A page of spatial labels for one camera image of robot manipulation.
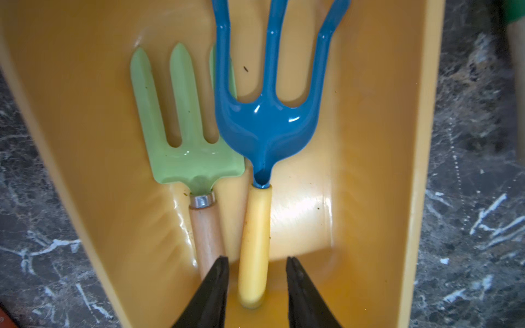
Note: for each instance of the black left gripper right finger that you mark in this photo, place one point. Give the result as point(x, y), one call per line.
point(306, 307)

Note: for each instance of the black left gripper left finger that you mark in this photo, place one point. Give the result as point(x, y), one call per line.
point(207, 307)

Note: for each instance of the yellow plastic storage box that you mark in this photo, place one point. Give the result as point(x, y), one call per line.
point(349, 205)

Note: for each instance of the blue cultivator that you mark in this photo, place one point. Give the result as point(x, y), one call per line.
point(265, 132)

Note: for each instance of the light green hand fork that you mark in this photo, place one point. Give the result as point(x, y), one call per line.
point(196, 163)

